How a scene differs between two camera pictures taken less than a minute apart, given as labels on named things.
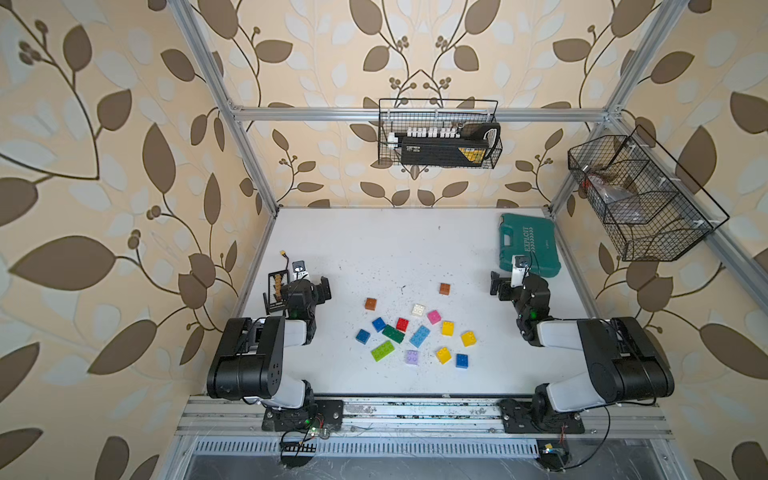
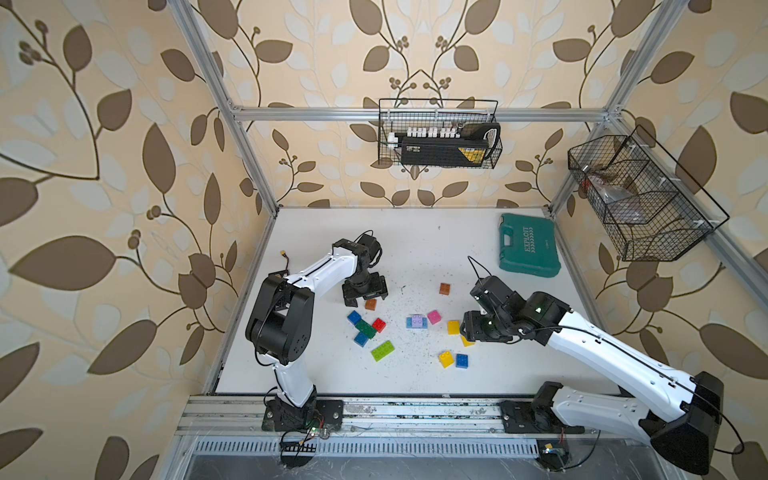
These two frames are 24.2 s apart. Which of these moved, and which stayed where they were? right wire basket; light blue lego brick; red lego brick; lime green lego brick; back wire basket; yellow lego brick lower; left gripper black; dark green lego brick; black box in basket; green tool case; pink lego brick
Moved: red lego brick; light blue lego brick; dark green lego brick; left gripper black
Stayed: lime green lego brick; black box in basket; pink lego brick; right wire basket; back wire basket; yellow lego brick lower; green tool case
